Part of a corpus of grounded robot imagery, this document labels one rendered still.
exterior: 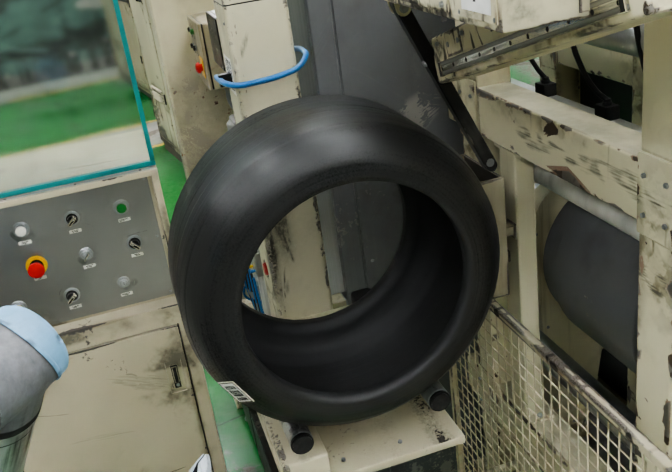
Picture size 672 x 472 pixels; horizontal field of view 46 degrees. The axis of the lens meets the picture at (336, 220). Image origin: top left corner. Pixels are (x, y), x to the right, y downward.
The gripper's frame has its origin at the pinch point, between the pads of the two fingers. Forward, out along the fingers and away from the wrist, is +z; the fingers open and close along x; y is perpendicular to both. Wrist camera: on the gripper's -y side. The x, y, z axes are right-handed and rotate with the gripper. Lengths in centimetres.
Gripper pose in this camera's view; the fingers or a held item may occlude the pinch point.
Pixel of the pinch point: (200, 460)
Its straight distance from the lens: 139.3
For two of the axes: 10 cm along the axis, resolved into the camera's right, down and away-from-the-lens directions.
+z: 1.9, -8.7, 4.6
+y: 6.6, 4.6, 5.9
